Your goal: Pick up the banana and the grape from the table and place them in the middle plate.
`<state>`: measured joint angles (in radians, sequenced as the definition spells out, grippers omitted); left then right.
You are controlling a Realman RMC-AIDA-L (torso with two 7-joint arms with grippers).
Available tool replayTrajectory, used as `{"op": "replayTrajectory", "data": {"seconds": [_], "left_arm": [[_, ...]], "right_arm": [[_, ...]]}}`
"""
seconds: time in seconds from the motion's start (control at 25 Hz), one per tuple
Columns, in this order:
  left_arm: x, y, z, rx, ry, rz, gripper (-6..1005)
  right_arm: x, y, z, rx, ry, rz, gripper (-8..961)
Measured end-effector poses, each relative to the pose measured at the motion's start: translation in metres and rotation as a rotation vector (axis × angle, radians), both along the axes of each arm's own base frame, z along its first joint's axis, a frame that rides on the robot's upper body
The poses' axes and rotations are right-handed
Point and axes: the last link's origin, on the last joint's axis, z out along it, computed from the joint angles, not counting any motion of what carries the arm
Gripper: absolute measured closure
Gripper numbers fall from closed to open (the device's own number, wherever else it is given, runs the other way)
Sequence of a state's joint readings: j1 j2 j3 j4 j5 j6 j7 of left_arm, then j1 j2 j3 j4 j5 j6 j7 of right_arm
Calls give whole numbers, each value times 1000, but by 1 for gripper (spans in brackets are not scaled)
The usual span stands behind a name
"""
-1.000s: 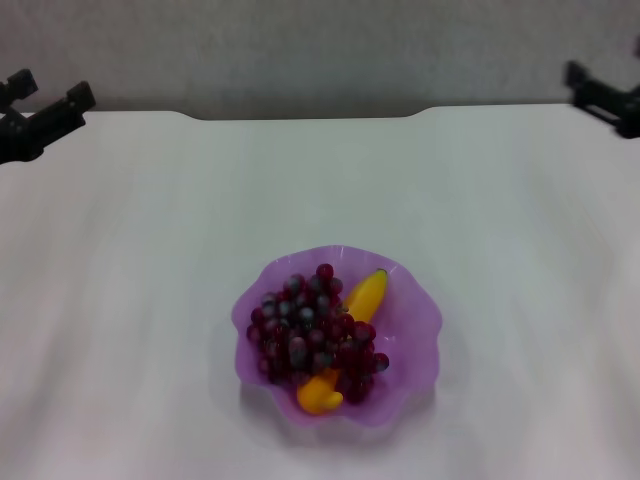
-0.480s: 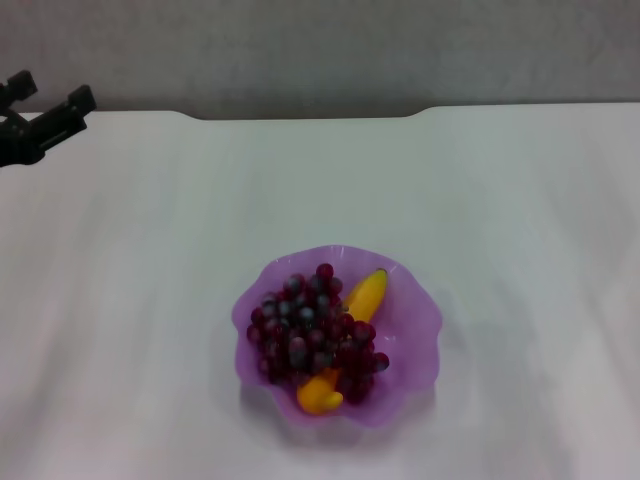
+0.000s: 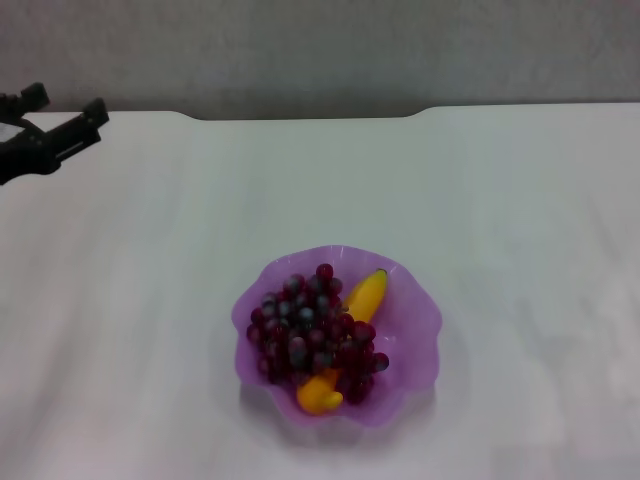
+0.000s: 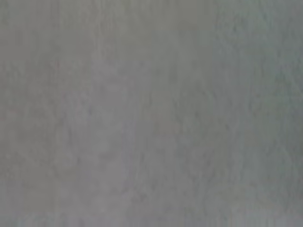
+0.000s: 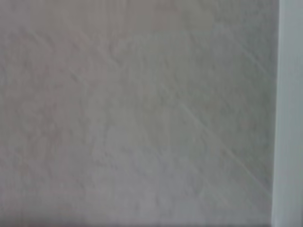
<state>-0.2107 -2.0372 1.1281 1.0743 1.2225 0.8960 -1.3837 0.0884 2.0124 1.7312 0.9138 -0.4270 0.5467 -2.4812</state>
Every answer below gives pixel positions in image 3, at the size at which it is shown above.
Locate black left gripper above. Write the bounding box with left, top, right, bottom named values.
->
left=0, top=82, right=111, bottom=186

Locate dark red grape bunch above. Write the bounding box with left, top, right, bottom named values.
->
left=245, top=263, right=391, bottom=406

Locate yellow banana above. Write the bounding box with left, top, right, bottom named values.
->
left=295, top=268, right=390, bottom=416

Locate purple translucent wavy bowl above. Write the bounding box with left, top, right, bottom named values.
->
left=230, top=243, right=444, bottom=430

